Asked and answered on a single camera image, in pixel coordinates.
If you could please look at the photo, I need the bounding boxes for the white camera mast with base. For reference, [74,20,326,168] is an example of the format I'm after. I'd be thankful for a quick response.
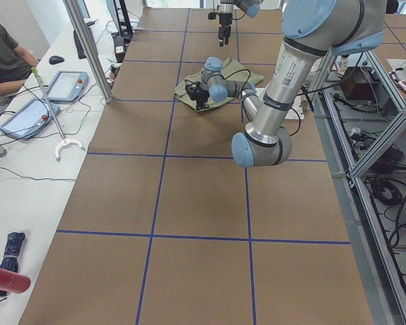
[253,86,307,121]

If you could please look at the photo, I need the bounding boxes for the lower blue teach pendant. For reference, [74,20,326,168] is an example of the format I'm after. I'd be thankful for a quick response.
[0,99,53,139]

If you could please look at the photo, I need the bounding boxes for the olive green long-sleeve shirt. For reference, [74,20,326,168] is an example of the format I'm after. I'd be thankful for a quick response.
[174,57,264,112]

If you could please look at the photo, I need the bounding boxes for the black computer mouse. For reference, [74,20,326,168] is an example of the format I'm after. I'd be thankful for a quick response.
[49,56,64,65]

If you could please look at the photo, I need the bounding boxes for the person in dark shirt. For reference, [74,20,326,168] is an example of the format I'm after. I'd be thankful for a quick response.
[0,24,39,98]

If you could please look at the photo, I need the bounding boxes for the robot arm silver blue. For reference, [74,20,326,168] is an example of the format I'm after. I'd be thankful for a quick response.
[187,1,386,168]
[216,0,261,47]

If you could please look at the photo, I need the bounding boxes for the blue teach pendant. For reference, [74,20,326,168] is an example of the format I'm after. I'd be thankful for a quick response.
[0,99,53,139]
[46,70,89,103]

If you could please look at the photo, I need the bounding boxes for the black power adapter with label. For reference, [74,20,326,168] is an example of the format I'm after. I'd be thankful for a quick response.
[113,36,127,63]

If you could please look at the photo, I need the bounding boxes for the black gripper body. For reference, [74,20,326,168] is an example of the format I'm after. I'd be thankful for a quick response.
[194,89,210,111]
[218,13,233,38]

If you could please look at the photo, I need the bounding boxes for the folded dark blue umbrella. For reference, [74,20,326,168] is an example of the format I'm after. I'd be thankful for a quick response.
[0,232,26,297]

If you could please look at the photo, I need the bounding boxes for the black keyboard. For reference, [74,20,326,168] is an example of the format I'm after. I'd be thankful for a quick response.
[73,30,86,60]

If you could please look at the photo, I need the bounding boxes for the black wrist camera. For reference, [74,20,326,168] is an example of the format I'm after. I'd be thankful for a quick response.
[185,82,201,101]
[208,12,219,20]

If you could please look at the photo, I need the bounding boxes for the reacher grabber stick white claw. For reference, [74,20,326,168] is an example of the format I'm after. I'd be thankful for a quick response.
[31,67,85,162]

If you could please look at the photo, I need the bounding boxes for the upper blue teach pendant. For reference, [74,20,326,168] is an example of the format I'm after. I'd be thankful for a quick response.
[46,70,89,103]

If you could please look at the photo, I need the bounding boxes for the brown box on side frame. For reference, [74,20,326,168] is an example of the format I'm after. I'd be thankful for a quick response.
[340,66,380,100]

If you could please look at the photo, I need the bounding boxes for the red cylindrical bottle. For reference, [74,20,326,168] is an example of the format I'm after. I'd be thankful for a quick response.
[0,268,31,294]

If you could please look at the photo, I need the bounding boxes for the aluminium frame post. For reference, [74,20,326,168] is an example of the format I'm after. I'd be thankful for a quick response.
[63,0,113,104]

